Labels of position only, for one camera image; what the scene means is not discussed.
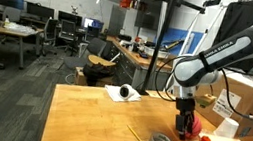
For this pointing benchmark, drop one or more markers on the small cardboard box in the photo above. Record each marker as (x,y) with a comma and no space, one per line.
(80,77)

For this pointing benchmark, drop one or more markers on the black hanging cloth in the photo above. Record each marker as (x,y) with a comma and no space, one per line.
(242,17)

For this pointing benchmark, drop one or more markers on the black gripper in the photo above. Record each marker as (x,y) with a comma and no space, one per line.
(185,106)

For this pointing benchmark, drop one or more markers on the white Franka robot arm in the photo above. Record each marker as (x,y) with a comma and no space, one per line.
(223,54)

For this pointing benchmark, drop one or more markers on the red storage bin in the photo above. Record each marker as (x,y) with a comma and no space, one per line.
(125,2)

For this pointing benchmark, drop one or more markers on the lit computer screen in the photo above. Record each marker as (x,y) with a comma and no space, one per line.
(93,23)

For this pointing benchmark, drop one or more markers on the wooden office desk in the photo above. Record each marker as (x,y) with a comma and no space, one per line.
(11,31)

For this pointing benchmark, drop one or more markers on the wooden shape puzzle strip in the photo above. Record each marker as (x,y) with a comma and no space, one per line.
(155,94)

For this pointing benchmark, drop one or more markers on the white light stand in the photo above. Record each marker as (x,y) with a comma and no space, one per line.
(193,26)

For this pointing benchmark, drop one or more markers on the white mug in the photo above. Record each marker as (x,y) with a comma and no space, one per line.
(126,91)

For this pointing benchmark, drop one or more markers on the wooden stool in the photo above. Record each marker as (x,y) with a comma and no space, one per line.
(99,60)

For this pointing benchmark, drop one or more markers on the grey mesh office chair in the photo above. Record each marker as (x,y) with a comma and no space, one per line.
(94,47)

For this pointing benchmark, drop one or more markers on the wooden workbench counter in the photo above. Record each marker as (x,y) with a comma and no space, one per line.
(128,59)

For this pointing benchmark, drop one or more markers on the white paper cup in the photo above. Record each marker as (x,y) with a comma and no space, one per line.
(226,127)

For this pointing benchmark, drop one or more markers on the black camera stand pole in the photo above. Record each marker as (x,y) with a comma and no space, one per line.
(162,35)

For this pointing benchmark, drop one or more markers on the black backpack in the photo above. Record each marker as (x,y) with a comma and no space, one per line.
(96,72)

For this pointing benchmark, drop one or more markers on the black office chair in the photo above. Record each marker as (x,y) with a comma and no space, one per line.
(67,31)
(50,32)

